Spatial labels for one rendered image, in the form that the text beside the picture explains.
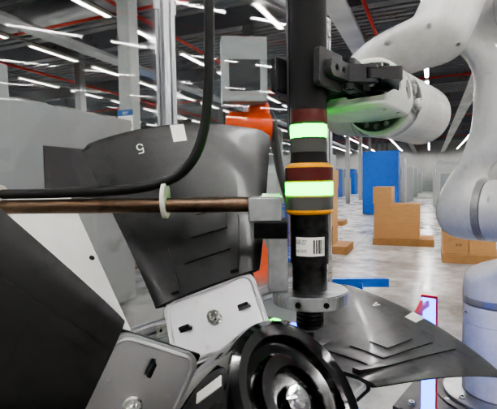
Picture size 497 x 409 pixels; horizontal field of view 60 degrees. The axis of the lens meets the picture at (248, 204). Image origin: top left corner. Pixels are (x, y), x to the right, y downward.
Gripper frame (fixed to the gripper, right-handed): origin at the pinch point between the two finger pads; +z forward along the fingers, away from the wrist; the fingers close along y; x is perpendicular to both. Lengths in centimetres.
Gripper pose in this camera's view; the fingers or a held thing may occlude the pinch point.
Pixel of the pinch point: (306, 74)
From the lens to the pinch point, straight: 41.2
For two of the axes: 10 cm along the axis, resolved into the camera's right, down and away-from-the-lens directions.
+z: -6.4, 0.4, -7.7
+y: -7.7, -0.2, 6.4
